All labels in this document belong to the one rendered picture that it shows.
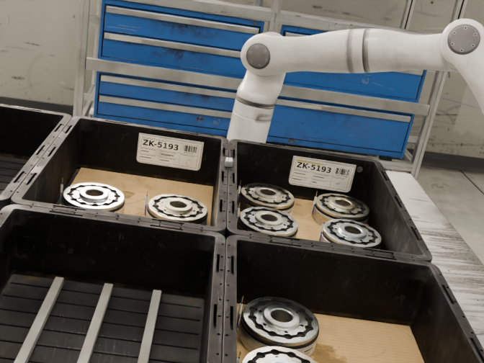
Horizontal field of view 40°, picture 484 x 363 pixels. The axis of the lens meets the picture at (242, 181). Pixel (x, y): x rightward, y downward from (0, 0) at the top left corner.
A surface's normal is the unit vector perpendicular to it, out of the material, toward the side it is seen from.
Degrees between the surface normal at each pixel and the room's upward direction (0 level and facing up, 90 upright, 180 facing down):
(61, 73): 90
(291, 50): 79
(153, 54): 90
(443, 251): 0
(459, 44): 70
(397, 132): 90
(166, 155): 90
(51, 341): 0
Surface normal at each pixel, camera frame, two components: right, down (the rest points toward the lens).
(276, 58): -0.29, 0.31
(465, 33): -0.33, -0.16
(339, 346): 0.16, -0.91
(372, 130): 0.07, 0.40
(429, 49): -0.04, -0.06
